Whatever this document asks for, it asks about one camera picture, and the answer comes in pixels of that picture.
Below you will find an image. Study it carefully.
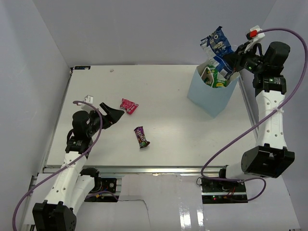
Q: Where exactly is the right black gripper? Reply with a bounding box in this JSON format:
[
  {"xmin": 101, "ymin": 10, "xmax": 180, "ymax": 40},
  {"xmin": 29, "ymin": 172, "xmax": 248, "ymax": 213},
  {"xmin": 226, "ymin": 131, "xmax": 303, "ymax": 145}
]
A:
[{"xmin": 224, "ymin": 42, "xmax": 267, "ymax": 75}]

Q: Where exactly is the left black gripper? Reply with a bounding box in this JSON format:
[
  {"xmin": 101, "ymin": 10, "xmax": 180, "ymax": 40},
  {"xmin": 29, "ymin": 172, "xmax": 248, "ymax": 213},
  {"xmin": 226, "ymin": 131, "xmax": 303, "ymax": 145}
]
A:
[{"xmin": 86, "ymin": 103, "xmax": 124, "ymax": 137}]

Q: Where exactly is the blue chips bag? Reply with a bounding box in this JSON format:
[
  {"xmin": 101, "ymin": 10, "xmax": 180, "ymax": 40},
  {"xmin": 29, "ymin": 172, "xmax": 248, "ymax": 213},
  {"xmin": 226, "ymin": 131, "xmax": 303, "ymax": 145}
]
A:
[{"xmin": 200, "ymin": 26, "xmax": 234, "ymax": 80}]

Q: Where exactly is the green Fox's candy packet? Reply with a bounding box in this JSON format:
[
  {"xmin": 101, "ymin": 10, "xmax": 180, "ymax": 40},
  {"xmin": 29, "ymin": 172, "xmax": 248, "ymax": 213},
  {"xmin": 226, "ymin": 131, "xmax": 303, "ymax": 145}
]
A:
[{"xmin": 201, "ymin": 65, "xmax": 227, "ymax": 88}]

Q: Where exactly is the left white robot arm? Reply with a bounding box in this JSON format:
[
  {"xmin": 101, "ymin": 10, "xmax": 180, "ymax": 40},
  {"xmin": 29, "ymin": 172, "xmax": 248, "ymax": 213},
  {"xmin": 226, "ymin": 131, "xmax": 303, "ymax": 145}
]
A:
[{"xmin": 32, "ymin": 102, "xmax": 124, "ymax": 231}]

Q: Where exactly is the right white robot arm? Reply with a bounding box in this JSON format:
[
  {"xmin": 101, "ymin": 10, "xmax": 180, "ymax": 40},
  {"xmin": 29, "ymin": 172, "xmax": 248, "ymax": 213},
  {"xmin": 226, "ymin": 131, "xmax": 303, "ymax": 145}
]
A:
[{"xmin": 217, "ymin": 41, "xmax": 295, "ymax": 192}]

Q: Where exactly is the light blue paper bag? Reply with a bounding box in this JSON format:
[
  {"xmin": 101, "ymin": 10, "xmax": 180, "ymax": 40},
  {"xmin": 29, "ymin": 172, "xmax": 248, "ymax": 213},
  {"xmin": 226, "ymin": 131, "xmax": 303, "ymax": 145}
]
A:
[{"xmin": 187, "ymin": 61, "xmax": 240, "ymax": 118}]

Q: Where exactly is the pink candy packet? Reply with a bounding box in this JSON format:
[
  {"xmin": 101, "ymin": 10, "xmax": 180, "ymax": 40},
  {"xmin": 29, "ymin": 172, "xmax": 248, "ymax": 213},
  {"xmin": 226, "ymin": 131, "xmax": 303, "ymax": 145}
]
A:
[{"xmin": 120, "ymin": 98, "xmax": 139, "ymax": 115}]

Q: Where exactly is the purple M&M's packet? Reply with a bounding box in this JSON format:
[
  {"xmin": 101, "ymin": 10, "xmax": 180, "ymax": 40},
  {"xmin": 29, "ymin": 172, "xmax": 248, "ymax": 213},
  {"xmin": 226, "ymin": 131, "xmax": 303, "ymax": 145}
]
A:
[{"xmin": 134, "ymin": 126, "xmax": 150, "ymax": 149}]

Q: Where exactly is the white front cover board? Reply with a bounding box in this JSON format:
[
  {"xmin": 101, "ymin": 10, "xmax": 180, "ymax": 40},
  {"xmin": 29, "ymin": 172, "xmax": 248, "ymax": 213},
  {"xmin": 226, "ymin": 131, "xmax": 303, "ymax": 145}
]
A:
[{"xmin": 76, "ymin": 175, "xmax": 300, "ymax": 231}]

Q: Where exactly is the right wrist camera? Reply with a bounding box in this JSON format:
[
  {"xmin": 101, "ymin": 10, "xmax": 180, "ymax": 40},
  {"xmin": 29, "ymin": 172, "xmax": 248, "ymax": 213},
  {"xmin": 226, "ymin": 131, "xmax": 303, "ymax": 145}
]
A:
[{"xmin": 246, "ymin": 25, "xmax": 265, "ymax": 43}]

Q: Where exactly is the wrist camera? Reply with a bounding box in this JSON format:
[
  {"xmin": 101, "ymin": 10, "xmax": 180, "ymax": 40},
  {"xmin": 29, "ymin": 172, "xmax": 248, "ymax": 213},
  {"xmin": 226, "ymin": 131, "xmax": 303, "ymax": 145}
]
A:
[
  {"xmin": 81, "ymin": 95, "xmax": 93, "ymax": 113},
  {"xmin": 246, "ymin": 25, "xmax": 265, "ymax": 43}
]

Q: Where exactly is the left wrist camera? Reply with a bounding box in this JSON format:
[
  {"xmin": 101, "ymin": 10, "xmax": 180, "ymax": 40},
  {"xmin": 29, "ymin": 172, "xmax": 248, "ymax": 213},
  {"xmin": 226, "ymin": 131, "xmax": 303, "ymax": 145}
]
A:
[{"xmin": 81, "ymin": 95, "xmax": 93, "ymax": 113}]

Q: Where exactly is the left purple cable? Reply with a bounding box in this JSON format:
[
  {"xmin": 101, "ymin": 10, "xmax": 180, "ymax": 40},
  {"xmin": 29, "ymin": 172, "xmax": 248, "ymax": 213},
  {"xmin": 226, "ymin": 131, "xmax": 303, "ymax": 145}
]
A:
[{"xmin": 12, "ymin": 100, "xmax": 118, "ymax": 231}]

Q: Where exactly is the aluminium table frame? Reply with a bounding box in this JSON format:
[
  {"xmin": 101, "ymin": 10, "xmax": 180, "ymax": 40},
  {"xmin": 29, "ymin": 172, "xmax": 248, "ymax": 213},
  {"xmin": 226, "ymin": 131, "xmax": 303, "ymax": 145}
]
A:
[{"xmin": 43, "ymin": 65, "xmax": 254, "ymax": 177}]

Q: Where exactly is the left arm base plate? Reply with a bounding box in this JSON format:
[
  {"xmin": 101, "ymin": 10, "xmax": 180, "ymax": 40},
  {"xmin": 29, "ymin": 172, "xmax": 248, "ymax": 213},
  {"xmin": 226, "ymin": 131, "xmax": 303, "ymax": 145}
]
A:
[{"xmin": 89, "ymin": 177, "xmax": 117, "ymax": 194}]

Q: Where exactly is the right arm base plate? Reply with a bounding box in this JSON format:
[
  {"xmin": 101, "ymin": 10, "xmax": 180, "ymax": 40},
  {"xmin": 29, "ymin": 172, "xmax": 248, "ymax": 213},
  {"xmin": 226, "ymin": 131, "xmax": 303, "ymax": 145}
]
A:
[{"xmin": 196, "ymin": 177, "xmax": 246, "ymax": 193}]

